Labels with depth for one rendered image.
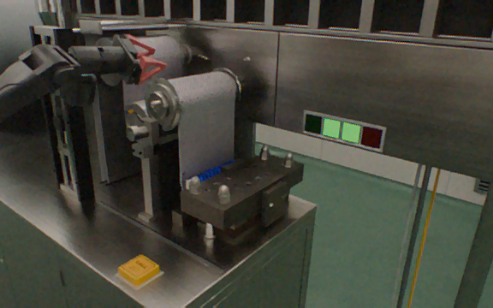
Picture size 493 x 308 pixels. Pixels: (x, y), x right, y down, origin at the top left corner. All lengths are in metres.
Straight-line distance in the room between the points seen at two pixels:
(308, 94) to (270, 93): 0.14
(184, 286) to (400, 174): 2.96
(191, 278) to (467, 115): 0.76
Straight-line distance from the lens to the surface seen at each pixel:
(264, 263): 1.14
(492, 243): 1.32
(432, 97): 1.05
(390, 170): 3.72
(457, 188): 3.63
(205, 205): 1.02
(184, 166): 1.12
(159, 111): 1.07
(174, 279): 0.98
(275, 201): 1.14
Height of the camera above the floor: 1.52
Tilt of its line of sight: 22 degrees down
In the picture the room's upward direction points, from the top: 2 degrees clockwise
